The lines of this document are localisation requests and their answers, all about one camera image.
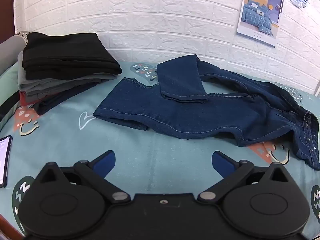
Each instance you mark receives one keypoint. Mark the grey folded pants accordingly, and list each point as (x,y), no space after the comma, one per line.
(50,85)

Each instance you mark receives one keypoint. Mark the red folded cloth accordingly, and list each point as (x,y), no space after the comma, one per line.
(25,100)

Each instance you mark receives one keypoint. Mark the teal printed bedsheet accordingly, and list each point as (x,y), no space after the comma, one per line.
(140,152)

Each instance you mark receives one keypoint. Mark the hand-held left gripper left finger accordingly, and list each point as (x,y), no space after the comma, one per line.
(105,163)

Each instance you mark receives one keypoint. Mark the brown wooden bed frame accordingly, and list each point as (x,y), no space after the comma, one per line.
(8,230)

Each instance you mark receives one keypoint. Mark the black smartphone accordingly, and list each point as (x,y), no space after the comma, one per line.
(4,160)

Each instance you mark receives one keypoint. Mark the blue denim pants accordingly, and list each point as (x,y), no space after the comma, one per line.
(200,112)

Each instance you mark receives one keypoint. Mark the wall poster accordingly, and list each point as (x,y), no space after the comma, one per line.
(260,17)

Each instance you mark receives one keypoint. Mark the black folded pants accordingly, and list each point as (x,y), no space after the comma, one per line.
(65,52)

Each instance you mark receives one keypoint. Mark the dark navy folded pants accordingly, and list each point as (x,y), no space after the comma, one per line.
(60,98)

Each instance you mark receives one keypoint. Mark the dark cloth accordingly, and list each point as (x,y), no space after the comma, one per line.
(7,110)

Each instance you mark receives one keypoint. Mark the grey pillow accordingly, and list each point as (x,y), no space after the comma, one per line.
(11,50)

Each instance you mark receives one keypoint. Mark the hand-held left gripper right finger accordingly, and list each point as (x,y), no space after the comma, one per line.
(221,163)

